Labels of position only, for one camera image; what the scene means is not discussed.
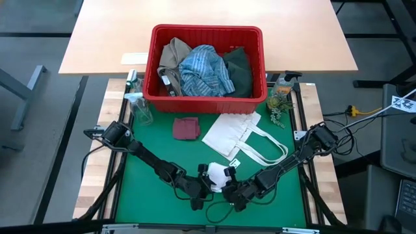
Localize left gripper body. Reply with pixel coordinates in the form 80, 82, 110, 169
177, 163, 215, 211

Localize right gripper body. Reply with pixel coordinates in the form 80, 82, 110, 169
222, 166, 261, 213

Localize white garment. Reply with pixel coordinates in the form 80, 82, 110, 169
207, 161, 235, 193

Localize maroon garment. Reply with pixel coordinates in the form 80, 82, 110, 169
172, 116, 202, 141

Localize khaki trousers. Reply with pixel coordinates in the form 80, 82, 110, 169
157, 36, 193, 98

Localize red plastic laundry bin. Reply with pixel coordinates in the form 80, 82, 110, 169
142, 23, 269, 114

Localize cream canvas tote bag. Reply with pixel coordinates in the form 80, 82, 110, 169
201, 110, 289, 167

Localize clear plastic spray bottle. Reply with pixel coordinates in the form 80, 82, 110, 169
123, 92, 154, 127

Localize small potted succulent plant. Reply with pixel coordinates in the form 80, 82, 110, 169
266, 92, 295, 129

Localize amber spray bottle black trigger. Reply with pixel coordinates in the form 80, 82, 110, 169
271, 70, 303, 97

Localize blue striped shirt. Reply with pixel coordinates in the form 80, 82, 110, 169
178, 44, 236, 98

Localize dark green garment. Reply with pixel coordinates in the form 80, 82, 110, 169
222, 47, 254, 98

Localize white paper sheet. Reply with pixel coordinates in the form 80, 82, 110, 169
120, 52, 150, 66

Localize black computer mouse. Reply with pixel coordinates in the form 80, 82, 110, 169
378, 214, 404, 234

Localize dark grey desk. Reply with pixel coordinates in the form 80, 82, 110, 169
380, 83, 416, 179

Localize black keyboard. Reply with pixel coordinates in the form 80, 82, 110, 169
395, 178, 416, 228

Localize black table base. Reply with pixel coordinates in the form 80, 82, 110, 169
352, 0, 416, 89

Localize light wooden table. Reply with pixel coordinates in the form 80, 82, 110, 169
58, 0, 359, 76

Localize white printed flag tag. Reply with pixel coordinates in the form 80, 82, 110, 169
391, 95, 416, 114

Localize grey metal table leg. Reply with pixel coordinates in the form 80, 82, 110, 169
0, 64, 50, 152

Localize black aluminium table frame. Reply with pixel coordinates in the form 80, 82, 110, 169
97, 74, 347, 228

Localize silver camera mount bar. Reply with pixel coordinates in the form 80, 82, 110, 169
100, 223, 321, 234

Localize yellow extension cord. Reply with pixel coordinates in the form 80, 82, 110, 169
346, 104, 384, 118

